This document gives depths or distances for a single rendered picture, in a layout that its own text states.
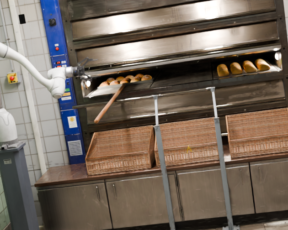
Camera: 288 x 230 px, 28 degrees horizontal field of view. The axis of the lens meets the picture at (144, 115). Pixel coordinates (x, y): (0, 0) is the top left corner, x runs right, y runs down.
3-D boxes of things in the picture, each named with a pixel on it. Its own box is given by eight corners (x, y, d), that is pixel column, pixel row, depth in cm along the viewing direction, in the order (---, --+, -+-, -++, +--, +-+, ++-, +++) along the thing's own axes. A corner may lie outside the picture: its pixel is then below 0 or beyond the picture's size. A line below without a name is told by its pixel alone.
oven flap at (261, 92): (88, 125, 529) (86, 104, 533) (285, 99, 505) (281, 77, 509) (86, 124, 525) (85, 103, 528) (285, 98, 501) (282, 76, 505)
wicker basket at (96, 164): (98, 160, 534) (93, 132, 529) (157, 153, 525) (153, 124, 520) (87, 176, 486) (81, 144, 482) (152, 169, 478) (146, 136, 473)
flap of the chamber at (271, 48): (76, 77, 507) (81, 78, 527) (281, 47, 483) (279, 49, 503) (75, 74, 507) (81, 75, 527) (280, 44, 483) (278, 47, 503)
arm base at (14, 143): (-8, 152, 436) (-10, 145, 435) (2, 145, 457) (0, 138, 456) (14, 149, 433) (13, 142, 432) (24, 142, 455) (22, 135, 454)
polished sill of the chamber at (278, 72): (85, 101, 532) (84, 96, 531) (282, 74, 508) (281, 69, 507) (83, 102, 526) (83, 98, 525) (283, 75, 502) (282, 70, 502)
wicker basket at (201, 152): (159, 153, 525) (155, 124, 520) (221, 145, 519) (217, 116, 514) (156, 168, 478) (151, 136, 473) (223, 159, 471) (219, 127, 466)
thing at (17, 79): (10, 83, 530) (8, 72, 528) (21, 81, 528) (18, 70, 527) (8, 84, 522) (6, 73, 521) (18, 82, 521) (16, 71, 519)
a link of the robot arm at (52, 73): (68, 72, 473) (67, 84, 465) (50, 75, 475) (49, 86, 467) (64, 63, 464) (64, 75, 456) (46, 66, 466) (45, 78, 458)
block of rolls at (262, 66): (216, 69, 582) (216, 64, 581) (264, 63, 576) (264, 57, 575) (218, 77, 523) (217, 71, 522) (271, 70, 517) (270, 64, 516)
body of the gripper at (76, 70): (73, 65, 468) (84, 64, 467) (75, 76, 469) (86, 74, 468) (71, 67, 460) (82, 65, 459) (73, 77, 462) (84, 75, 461)
